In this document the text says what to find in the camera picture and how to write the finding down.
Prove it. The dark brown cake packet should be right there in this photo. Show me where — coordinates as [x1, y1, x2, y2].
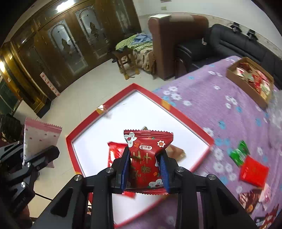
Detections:
[238, 189, 262, 215]

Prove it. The red packet in box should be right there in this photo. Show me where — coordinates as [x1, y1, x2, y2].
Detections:
[108, 142, 136, 199]

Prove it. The clear plastic bag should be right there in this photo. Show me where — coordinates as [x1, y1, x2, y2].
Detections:
[267, 90, 282, 156]

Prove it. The large red snack packet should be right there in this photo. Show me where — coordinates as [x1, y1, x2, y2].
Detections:
[239, 156, 269, 188]

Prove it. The green snack packet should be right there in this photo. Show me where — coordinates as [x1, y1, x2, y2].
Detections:
[229, 140, 250, 167]

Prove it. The red flower snack packet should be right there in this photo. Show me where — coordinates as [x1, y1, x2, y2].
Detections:
[124, 130, 173, 191]

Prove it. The wooden stool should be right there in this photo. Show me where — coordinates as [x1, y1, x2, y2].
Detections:
[112, 46, 140, 80]

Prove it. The pink dotted white packet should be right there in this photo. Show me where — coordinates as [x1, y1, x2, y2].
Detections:
[22, 117, 62, 165]

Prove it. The black leather sofa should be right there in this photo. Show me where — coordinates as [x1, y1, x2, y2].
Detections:
[174, 24, 281, 90]

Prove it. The red white gift box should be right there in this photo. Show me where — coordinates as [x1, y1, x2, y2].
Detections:
[66, 84, 214, 227]

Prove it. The purple floral tablecloth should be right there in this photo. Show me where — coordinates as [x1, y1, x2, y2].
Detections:
[114, 55, 282, 229]

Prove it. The green patterned blanket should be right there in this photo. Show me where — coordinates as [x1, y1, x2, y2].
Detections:
[116, 32, 156, 75]

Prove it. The brown cardboard snack tray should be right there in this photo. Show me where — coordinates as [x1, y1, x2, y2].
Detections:
[226, 57, 274, 110]

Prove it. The dark wooden cabinet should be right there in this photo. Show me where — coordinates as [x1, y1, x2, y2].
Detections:
[1, 1, 141, 117]

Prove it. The pink white snack packet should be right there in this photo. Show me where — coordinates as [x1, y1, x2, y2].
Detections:
[259, 183, 271, 203]

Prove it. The brown armchair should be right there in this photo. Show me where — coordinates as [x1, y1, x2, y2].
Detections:
[148, 13, 209, 80]

